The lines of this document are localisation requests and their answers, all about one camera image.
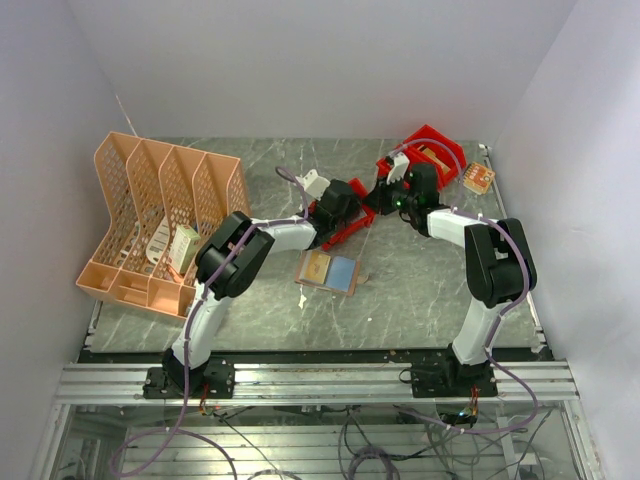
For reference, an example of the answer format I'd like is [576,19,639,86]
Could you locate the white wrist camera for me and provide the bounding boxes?
[296,169,330,200]
[386,152,410,185]

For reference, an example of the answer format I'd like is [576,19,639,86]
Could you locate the brown item in bin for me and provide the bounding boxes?
[421,146,450,174]

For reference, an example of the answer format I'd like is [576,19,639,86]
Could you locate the green white carton box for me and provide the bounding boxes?
[168,225,201,275]

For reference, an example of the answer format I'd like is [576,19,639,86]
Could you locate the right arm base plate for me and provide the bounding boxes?
[398,362,498,398]

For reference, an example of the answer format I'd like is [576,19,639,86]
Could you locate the loose floor cables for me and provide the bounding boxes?
[199,399,551,480]

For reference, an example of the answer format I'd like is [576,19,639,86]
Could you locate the peach file organizer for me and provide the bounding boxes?
[76,132,250,319]

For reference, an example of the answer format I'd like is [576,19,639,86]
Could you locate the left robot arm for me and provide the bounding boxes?
[162,179,366,397]

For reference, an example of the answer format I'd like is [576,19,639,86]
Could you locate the red bin pair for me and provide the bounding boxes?
[402,124,467,189]
[376,147,443,191]

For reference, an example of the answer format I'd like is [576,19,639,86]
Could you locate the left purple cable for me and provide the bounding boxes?
[109,166,309,480]

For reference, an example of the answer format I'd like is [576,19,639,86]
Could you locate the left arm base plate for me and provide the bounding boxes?
[142,358,236,400]

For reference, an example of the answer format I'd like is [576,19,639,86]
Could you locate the white ruler card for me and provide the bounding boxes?
[145,217,170,265]

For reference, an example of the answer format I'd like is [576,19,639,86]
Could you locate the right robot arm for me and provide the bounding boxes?
[364,157,537,397]

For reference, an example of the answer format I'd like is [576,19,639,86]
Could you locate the aluminium rail frame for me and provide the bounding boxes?
[54,361,579,406]

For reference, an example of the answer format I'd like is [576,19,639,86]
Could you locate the red bin with cards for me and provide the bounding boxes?
[308,178,376,251]

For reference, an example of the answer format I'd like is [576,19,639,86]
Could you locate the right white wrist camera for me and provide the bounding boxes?
[386,152,410,185]

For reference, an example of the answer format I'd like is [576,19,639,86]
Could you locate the orange spiral notepad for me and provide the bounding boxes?
[462,162,496,195]

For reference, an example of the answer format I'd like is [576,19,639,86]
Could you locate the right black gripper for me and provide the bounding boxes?
[363,172,417,216]

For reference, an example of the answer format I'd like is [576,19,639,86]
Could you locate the red bin rear pair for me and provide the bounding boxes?
[402,124,467,189]

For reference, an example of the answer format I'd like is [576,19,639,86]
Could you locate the brown leather card holder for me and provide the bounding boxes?
[294,250,369,296]

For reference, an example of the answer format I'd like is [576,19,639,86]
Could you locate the red bin front pair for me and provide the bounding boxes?
[376,147,443,191]

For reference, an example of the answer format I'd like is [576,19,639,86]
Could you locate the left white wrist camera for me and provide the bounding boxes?
[296,169,330,200]

